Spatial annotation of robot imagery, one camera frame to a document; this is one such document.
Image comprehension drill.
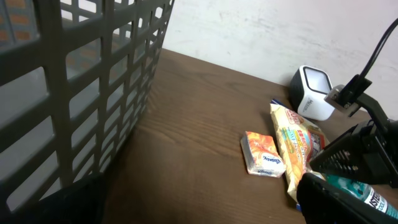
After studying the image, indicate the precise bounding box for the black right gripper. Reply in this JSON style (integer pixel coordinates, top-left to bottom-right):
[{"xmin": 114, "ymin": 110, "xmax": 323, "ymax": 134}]
[{"xmin": 310, "ymin": 93, "xmax": 397, "ymax": 188}]

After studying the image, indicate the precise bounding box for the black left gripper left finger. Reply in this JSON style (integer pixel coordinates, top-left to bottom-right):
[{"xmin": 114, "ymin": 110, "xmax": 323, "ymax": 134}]
[{"xmin": 1, "ymin": 174, "xmax": 106, "ymax": 224}]

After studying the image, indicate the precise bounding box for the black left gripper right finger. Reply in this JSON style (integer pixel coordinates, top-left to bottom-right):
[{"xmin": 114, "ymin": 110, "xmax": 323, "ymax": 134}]
[{"xmin": 297, "ymin": 173, "xmax": 397, "ymax": 224}]

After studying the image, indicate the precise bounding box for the teal mouthwash bottle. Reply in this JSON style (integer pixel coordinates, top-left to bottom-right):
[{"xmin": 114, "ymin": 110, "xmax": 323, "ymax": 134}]
[{"xmin": 326, "ymin": 175, "xmax": 397, "ymax": 219}]

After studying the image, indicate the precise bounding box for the yellow snack bag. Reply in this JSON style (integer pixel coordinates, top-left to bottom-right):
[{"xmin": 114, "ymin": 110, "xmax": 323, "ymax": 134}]
[{"xmin": 270, "ymin": 100, "xmax": 330, "ymax": 200}]

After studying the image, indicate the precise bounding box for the small orange snack packet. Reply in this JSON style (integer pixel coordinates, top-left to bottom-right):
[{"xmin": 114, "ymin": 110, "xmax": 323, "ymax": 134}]
[{"xmin": 240, "ymin": 131, "xmax": 286, "ymax": 178}]

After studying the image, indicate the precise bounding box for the white barcode scanner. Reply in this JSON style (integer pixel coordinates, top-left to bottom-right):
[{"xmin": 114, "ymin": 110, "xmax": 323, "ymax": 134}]
[{"xmin": 289, "ymin": 65, "xmax": 335, "ymax": 121}]

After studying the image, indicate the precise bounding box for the grey plastic shopping basket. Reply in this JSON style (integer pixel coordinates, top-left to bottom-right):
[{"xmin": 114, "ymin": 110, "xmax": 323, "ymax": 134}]
[{"xmin": 1, "ymin": 0, "xmax": 175, "ymax": 217}]

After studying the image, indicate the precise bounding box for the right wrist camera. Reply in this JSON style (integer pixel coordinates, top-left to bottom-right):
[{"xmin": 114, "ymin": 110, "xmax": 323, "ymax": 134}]
[{"xmin": 324, "ymin": 75, "xmax": 372, "ymax": 117}]

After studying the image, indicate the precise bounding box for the right black cable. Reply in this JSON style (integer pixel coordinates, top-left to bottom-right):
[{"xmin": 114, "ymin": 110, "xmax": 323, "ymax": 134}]
[{"xmin": 357, "ymin": 17, "xmax": 398, "ymax": 82}]

